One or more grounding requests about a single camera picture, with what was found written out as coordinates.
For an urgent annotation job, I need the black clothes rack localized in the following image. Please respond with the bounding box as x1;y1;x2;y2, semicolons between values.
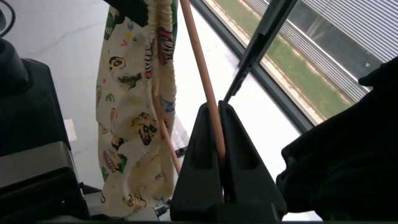
174;0;299;158

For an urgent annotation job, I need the pink clothes hanger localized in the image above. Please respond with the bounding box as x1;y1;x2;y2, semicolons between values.
151;0;227;175

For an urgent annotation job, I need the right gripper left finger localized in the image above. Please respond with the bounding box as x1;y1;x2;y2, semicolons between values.
169;102;224;222

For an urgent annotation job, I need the black garment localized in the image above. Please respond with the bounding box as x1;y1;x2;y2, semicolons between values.
275;55;398;222

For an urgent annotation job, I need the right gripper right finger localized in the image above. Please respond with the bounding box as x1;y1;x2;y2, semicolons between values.
216;100;288;222

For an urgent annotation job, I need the cream printed garment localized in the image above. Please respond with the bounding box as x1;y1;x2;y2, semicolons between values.
95;0;178;218

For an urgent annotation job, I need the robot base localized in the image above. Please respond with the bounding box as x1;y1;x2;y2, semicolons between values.
0;37;91;222

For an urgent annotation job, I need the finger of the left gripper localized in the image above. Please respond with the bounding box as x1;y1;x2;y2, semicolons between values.
104;0;149;27

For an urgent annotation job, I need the window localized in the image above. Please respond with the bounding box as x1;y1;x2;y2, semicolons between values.
189;0;398;134

